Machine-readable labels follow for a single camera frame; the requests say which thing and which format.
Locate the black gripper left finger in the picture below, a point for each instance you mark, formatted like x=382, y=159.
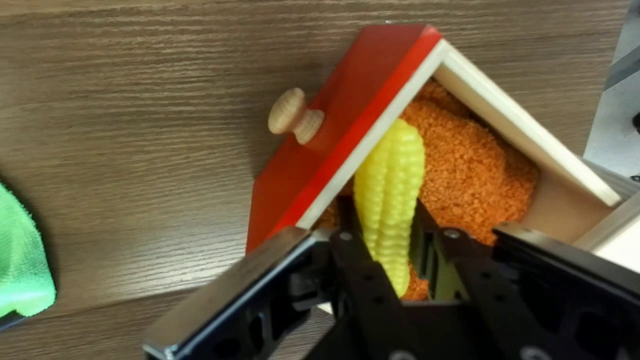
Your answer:
x=360, y=282

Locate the green towel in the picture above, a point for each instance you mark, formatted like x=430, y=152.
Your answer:
x=27, y=282

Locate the yellow toy corn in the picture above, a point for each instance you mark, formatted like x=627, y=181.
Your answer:
x=385, y=192

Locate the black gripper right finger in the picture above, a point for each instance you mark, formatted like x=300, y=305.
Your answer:
x=459, y=272

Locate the wooden box with red drawer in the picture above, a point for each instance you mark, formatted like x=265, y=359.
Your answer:
x=486, y=159

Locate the brown wooden desk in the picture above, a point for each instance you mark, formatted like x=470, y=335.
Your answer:
x=133, y=128

